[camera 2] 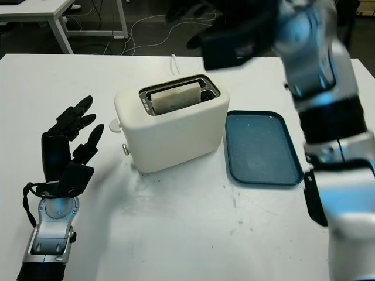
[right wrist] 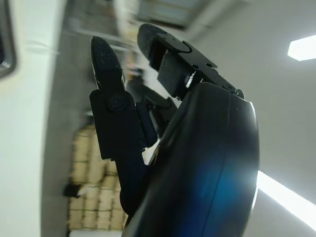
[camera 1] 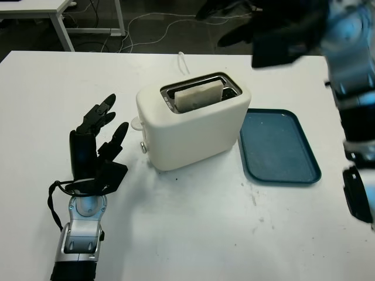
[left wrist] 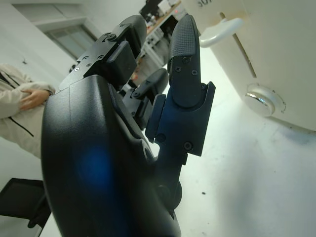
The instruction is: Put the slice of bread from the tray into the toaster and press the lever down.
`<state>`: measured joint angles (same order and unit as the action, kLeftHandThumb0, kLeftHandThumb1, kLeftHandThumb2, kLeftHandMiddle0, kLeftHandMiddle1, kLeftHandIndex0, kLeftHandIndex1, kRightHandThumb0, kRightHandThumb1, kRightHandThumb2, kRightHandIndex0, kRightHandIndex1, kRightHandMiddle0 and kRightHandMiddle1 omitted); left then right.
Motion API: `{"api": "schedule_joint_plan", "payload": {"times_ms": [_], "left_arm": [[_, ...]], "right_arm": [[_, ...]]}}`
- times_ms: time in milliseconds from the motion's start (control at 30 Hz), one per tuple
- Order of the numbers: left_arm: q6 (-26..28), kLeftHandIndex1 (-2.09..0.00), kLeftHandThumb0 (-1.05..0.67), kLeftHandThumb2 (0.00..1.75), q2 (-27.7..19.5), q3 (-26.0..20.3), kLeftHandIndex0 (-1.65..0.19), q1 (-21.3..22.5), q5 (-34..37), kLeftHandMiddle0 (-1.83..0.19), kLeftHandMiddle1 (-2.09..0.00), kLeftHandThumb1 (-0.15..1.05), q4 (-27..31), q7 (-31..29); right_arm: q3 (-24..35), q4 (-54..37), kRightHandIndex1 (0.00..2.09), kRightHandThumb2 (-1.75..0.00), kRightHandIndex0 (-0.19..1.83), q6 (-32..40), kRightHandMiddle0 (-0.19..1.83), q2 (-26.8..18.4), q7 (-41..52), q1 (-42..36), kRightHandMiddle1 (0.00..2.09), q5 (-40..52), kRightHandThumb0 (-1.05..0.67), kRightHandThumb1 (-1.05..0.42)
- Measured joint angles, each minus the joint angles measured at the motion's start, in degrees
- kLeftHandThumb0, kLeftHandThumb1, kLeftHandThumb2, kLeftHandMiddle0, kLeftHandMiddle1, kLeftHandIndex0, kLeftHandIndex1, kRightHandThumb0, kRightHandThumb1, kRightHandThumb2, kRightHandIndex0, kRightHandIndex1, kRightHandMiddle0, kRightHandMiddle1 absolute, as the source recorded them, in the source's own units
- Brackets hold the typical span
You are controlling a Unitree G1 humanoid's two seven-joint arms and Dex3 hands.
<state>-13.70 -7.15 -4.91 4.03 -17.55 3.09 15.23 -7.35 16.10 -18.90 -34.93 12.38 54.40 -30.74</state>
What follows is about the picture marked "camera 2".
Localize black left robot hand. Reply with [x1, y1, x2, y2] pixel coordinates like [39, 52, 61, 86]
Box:
[40, 95, 105, 191]

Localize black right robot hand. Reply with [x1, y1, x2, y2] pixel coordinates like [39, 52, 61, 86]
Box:
[165, 0, 284, 50]

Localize slice of white bread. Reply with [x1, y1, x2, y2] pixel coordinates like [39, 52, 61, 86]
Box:
[151, 81, 202, 115]

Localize white two-slot toaster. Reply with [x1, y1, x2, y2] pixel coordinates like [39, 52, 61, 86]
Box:
[114, 73, 231, 173]

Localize dark blue plastic tray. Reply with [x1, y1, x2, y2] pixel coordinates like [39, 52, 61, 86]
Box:
[224, 110, 305, 187]

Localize white office desk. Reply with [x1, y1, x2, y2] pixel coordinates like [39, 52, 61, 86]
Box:
[0, 0, 129, 55]

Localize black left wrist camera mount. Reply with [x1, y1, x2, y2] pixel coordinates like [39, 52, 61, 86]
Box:
[58, 162, 95, 197]

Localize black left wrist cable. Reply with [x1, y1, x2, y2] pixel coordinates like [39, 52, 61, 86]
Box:
[22, 181, 74, 228]

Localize white floor cable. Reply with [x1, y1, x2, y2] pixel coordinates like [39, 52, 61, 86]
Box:
[121, 11, 217, 56]

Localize white toaster power cord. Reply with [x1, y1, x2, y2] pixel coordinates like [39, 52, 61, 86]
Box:
[169, 54, 181, 77]

